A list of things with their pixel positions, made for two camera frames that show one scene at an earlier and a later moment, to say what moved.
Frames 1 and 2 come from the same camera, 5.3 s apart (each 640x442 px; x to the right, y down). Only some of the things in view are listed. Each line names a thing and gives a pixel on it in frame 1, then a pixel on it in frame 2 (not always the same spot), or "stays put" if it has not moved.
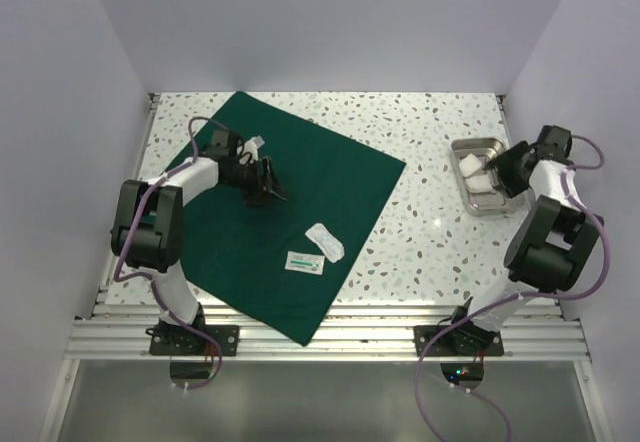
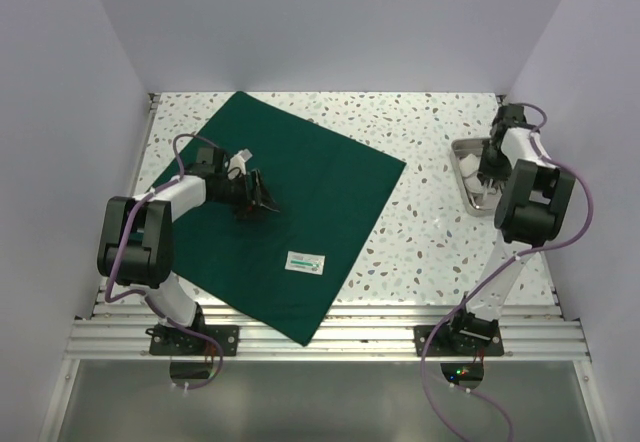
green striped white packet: x=303 y=262 stays put
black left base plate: x=181 y=341 stays put
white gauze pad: x=479 y=184 stays put
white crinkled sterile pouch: x=330 y=246 → x=478 y=188
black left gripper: x=263 y=198 → x=265 y=202
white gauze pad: x=469 y=165 stays put
